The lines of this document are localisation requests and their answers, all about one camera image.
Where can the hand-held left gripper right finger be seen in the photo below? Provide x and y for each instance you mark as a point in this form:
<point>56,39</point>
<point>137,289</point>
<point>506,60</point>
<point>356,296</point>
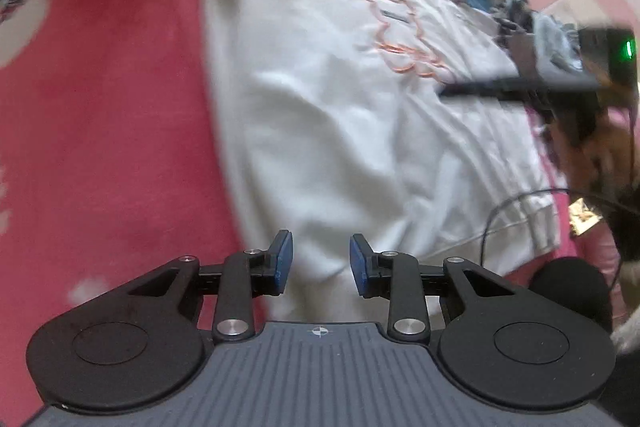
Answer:
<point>357,262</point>

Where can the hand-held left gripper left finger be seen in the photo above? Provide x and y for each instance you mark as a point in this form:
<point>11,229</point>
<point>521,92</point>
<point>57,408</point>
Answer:
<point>284,257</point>

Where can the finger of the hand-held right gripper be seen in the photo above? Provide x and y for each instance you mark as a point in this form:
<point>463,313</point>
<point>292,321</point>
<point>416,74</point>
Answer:
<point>490,88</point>

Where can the off-white sweatshirt orange print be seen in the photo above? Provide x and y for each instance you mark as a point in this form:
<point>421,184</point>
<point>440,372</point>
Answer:
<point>325,107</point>

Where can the person's right hand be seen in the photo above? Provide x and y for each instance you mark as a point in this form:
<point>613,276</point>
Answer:
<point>615,147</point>

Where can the dark plaid shirt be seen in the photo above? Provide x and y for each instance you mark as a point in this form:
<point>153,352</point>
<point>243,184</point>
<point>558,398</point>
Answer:
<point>515,7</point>

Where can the gold black tag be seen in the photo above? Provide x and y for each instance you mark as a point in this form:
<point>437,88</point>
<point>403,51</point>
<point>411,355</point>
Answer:
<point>584,217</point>

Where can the dark round object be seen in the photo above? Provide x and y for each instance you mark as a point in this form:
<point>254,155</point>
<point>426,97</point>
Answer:
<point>570,287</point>

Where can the pink floral blanket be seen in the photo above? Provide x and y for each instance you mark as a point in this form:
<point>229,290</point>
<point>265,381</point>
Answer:
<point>100,132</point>

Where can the person's cream fluffy garment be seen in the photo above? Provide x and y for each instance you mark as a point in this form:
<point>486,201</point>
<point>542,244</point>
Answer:
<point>627,332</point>

